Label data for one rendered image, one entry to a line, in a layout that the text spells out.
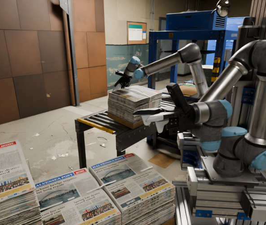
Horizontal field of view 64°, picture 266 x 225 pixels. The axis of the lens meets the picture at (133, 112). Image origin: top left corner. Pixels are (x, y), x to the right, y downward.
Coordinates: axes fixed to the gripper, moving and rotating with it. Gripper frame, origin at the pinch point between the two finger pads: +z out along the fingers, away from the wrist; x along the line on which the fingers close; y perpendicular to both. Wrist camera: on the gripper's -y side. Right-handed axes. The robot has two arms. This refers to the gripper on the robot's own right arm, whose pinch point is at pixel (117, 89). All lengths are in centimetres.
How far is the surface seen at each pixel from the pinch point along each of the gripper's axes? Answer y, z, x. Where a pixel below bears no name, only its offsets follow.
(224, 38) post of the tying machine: 19, -67, 102
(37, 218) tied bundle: 69, -36, -113
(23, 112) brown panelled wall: -180, 234, 27
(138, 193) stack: 81, -29, -73
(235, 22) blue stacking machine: -50, -58, 341
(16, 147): 39, -29, -105
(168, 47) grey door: -252, 150, 566
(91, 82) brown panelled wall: -201, 207, 197
